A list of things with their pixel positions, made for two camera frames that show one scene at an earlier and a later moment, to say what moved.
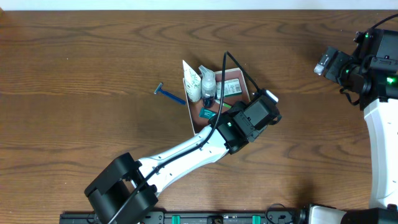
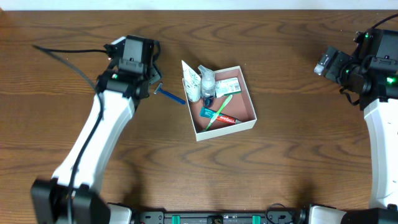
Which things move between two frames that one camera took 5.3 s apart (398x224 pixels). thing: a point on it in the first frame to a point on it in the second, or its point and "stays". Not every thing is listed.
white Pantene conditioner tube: [193, 83] stays
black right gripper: [333, 64] stays
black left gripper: [214, 118] to [155, 73]
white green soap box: [231, 87] stays
